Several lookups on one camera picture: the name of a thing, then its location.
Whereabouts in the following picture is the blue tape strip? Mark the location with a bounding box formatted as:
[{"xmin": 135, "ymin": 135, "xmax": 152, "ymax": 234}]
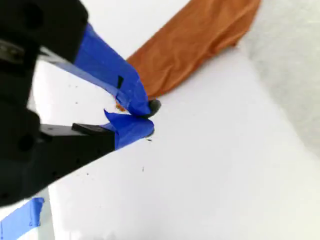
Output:
[{"xmin": 0, "ymin": 196, "xmax": 45, "ymax": 240}]

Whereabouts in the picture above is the grey and brown t-shirt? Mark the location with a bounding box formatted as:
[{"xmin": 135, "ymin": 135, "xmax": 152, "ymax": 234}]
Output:
[{"xmin": 114, "ymin": 0, "xmax": 262, "ymax": 113}]

